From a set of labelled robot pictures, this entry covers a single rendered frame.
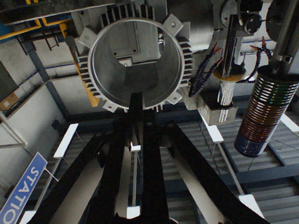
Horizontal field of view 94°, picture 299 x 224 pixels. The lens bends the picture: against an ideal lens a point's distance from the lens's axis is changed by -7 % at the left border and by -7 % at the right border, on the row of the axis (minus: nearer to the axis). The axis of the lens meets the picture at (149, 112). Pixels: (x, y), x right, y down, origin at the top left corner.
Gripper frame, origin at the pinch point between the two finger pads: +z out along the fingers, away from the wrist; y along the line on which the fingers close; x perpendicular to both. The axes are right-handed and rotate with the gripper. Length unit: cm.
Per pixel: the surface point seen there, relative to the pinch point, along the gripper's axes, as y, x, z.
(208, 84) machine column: 45, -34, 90
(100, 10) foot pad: -4.1, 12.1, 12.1
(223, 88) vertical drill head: 46, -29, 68
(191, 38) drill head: 21, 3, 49
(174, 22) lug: 6.4, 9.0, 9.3
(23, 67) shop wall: -437, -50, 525
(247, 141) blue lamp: 20.1, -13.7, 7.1
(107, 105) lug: -6.6, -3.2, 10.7
